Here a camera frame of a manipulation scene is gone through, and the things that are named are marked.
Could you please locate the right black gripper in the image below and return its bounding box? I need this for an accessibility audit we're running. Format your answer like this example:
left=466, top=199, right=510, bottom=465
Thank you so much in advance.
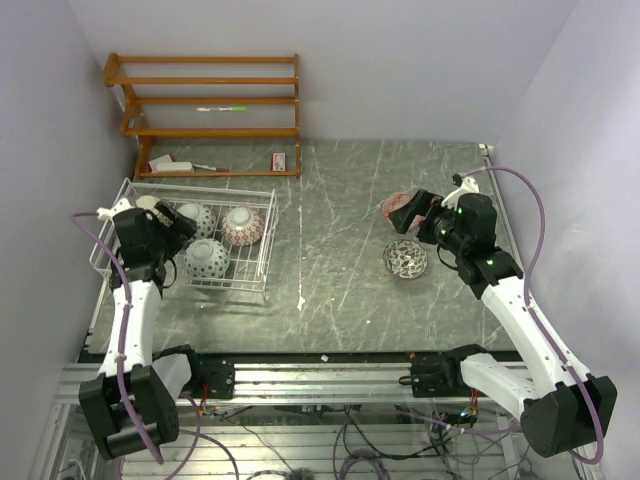
left=389, top=188, right=468, bottom=255

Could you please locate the light blue patterned bowl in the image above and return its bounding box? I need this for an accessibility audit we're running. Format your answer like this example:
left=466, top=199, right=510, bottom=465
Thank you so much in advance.
left=184, top=238, right=230, bottom=279

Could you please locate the red circle patterned bowl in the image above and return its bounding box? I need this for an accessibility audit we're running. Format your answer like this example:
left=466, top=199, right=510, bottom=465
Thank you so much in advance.
left=177, top=203, right=217, bottom=240

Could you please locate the brown patterned bowl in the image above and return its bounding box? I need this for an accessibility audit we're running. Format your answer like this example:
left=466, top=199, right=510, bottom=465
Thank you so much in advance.
left=135, top=195, right=160, bottom=214

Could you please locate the black and white leaf bowl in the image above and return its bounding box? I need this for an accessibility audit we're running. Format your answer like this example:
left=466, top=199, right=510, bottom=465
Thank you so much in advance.
left=382, top=239, right=428, bottom=280

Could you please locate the dark blue patterned bowl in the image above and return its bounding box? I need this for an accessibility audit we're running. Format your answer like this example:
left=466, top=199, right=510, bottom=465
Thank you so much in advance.
left=221, top=206, right=265, bottom=247

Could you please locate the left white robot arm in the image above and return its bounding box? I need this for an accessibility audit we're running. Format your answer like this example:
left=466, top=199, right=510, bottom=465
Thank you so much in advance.
left=78, top=198, right=204, bottom=463

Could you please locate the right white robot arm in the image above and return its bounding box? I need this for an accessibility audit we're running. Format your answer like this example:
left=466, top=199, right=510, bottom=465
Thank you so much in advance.
left=389, top=189, right=617, bottom=464

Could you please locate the wooden shelf rack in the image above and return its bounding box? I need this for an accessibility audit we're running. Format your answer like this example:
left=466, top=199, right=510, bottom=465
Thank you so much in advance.
left=102, top=52, right=302, bottom=178

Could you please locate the red striped bowl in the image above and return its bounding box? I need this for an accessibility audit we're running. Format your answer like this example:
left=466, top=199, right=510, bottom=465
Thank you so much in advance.
left=381, top=192, right=411, bottom=229

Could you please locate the white soap bar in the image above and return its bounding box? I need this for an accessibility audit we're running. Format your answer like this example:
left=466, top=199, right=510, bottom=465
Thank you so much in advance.
left=158, top=162, right=195, bottom=174

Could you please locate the red and white flat box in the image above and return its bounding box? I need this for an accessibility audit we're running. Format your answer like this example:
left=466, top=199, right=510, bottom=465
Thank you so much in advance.
left=147, top=154, right=174, bottom=173

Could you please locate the red and white card box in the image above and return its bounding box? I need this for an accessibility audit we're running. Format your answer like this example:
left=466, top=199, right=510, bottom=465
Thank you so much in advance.
left=271, top=152, right=286, bottom=173

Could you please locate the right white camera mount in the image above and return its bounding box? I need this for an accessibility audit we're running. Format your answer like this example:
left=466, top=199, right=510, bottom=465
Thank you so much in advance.
left=444, top=175, right=480, bottom=209

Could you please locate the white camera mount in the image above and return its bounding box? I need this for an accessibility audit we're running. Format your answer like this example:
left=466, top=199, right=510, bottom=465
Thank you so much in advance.
left=444, top=175, right=480, bottom=209
left=96, top=198, right=135, bottom=221

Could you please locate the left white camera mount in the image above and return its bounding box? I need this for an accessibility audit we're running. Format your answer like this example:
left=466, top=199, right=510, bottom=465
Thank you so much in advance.
left=96, top=198, right=135, bottom=221

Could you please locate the white wire dish rack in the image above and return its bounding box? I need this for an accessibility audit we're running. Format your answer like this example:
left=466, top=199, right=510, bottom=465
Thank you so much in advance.
left=116, top=179, right=279, bottom=294

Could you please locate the aluminium mounting rail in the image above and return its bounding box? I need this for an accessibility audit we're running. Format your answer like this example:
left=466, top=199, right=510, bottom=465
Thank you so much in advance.
left=53, top=361, right=536, bottom=405

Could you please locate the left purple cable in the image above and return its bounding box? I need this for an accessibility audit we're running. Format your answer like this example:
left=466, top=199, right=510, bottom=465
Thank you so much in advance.
left=70, top=211, right=241, bottom=480

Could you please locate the purple cable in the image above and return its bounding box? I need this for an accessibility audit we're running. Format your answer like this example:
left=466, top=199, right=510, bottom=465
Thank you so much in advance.
left=449, top=166, right=606, bottom=466
left=70, top=211, right=241, bottom=480

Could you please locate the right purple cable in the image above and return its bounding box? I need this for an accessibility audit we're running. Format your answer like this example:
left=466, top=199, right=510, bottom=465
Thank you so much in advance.
left=449, top=166, right=606, bottom=466

